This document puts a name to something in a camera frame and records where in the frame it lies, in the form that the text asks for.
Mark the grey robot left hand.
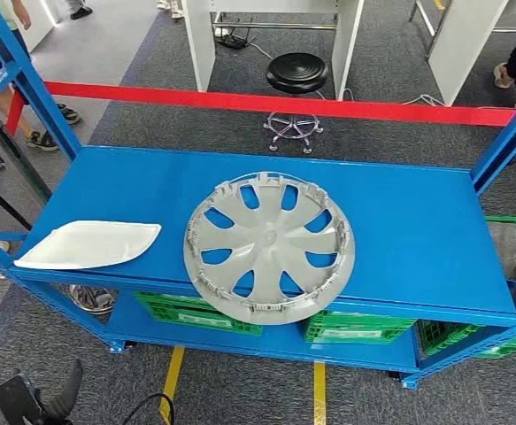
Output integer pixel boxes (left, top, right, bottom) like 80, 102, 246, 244
40, 359, 84, 421

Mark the white curved plastic panel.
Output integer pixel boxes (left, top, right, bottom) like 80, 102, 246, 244
13, 220, 163, 271

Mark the blue metal shelf rack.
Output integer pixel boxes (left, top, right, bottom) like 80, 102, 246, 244
0, 0, 516, 391

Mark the yellow floor tape square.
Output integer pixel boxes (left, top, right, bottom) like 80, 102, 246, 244
159, 345, 327, 425

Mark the black stanchion pole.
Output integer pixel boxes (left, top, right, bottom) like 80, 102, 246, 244
0, 173, 32, 231

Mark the grey plastic wheel cover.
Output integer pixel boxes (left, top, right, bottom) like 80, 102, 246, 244
182, 171, 356, 327

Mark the white cabinet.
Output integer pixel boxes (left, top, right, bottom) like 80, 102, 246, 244
16, 0, 59, 54

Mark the red horizontal beam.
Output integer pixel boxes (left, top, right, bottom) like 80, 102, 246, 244
5, 81, 516, 139

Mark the black power strip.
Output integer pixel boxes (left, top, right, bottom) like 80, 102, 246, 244
215, 32, 250, 50

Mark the black round stool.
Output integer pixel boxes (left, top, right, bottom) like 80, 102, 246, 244
264, 52, 329, 155

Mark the grey foam sheet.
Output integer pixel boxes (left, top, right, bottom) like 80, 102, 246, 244
487, 221, 516, 282

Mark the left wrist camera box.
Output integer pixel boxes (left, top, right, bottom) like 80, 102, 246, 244
0, 372, 49, 425

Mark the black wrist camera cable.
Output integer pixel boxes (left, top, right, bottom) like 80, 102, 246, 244
122, 392, 176, 425

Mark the chrome stanchion post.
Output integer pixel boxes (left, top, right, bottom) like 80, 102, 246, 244
0, 120, 118, 315

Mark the white floor cable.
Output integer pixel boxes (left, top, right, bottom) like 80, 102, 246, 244
401, 92, 445, 108

